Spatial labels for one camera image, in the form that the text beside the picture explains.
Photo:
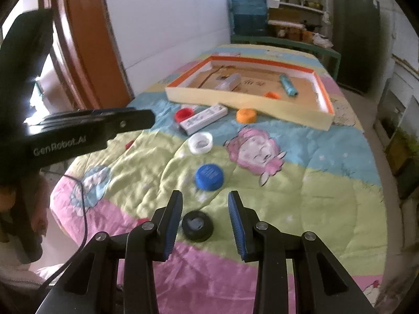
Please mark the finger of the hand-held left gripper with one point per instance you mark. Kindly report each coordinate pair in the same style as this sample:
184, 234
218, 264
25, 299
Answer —
131, 119

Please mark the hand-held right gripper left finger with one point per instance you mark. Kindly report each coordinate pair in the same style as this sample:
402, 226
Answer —
172, 227

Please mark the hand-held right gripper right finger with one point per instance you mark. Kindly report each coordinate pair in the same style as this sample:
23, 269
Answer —
237, 227

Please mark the black bottle cap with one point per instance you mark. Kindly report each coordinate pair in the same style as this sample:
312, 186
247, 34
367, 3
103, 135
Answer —
188, 227

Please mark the red bottle cap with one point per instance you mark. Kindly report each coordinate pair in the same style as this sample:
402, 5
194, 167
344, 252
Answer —
182, 115

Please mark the blue bottle cap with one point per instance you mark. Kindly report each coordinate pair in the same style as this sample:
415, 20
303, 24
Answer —
209, 176

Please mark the white bottle cap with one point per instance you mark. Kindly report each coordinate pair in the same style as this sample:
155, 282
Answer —
193, 147

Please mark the white cartoon printed case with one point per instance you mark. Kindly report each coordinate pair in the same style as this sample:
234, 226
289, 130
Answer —
203, 118

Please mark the silver glitter case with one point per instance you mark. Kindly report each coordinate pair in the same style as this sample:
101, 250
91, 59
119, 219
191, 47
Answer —
229, 81

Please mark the orange bottle cap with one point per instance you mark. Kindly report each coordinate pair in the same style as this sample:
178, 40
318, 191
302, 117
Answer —
246, 115
271, 95

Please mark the shallow cardboard box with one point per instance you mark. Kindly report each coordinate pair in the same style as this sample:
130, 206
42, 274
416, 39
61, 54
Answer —
248, 104

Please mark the teal glitter tube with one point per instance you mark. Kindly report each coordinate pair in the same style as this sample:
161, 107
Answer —
288, 85

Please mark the person's left forearm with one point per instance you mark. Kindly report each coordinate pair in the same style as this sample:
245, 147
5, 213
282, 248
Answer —
41, 216

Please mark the cartoon printed blanket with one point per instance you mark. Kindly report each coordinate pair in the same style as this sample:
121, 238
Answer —
294, 186

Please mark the brown wooden door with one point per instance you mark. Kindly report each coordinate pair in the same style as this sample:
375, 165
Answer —
88, 39

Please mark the blue water jug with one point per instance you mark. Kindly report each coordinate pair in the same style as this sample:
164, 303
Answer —
247, 9

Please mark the person's white jacket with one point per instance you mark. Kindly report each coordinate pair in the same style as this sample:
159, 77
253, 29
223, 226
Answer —
19, 284

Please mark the green low table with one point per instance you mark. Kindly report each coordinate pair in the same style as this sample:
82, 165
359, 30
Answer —
288, 44

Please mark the potted green plant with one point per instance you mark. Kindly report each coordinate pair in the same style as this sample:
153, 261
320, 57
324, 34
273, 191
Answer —
402, 150

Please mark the brown cardboard carton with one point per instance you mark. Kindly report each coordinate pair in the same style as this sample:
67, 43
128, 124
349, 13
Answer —
284, 13

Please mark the white plastic bag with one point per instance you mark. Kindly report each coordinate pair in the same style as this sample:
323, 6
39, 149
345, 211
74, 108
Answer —
322, 40

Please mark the grey kitchen counter cabinet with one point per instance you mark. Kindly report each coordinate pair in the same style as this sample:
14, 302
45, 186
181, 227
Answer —
402, 85

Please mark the dark green refrigerator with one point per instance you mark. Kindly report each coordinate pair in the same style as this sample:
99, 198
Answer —
355, 36

